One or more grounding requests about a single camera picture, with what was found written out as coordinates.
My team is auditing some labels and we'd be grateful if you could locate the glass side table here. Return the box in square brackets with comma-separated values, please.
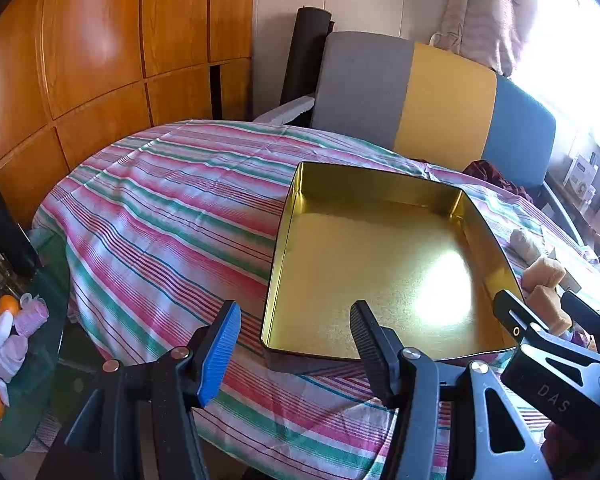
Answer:
[0, 230, 73, 456]

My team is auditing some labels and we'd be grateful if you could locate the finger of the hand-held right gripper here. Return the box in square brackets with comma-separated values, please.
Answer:
[492, 289, 551, 346]
[562, 290, 600, 366]

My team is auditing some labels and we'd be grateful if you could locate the wooden desk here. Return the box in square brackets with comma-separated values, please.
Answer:
[545, 180, 600, 261]

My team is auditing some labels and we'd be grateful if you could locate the white cardboard box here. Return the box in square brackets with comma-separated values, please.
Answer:
[565, 150, 600, 201]

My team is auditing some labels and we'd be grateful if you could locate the pink rolled sock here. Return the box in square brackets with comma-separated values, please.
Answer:
[14, 294, 50, 338]
[0, 335, 28, 383]

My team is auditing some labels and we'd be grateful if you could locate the grey yellow blue chair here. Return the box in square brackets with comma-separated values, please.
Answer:
[252, 31, 581, 241]

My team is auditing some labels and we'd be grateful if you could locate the white cloth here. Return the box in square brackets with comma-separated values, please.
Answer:
[510, 230, 543, 263]

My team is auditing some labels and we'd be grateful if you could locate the black flask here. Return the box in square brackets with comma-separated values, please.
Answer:
[0, 159, 38, 278]

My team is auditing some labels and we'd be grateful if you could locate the dark red cloth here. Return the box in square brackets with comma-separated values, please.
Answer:
[462, 160, 533, 201]

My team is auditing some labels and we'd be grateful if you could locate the striped tablecloth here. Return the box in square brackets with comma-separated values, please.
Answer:
[30, 119, 600, 480]

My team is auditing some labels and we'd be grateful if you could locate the black rolled mat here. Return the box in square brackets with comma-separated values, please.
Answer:
[280, 6, 336, 106]

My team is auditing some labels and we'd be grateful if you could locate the wooden cabinet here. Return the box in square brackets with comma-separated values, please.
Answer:
[0, 0, 256, 216]

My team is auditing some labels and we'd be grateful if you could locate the gold tin box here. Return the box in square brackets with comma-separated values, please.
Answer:
[260, 161, 526, 363]

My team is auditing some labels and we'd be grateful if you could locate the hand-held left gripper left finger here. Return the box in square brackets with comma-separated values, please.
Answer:
[35, 300, 243, 480]

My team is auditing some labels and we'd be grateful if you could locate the pink patterned curtain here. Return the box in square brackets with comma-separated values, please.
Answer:
[440, 0, 538, 76]

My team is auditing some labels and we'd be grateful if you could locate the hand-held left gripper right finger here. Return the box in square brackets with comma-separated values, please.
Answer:
[349, 300, 556, 480]

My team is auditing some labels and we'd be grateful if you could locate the person's right hand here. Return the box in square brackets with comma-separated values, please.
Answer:
[545, 422, 598, 480]

